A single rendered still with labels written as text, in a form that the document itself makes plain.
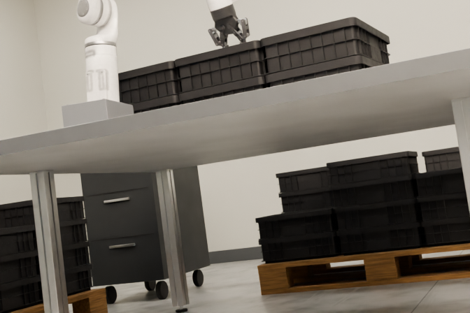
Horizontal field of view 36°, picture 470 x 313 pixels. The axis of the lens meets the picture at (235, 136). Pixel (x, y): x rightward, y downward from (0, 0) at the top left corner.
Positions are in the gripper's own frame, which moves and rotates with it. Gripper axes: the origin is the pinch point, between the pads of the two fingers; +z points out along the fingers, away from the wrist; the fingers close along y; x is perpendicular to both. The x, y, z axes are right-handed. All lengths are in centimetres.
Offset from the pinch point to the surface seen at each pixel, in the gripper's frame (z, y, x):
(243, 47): -1.4, 7.1, -7.3
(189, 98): 8.6, -13.3, -13.9
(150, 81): 0.8, -27.4, -11.2
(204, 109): 2, 23, -61
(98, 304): 102, -131, 24
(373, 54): 13.1, 39.5, 8.1
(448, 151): 100, 10, 149
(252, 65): 4.4, 8.4, -8.3
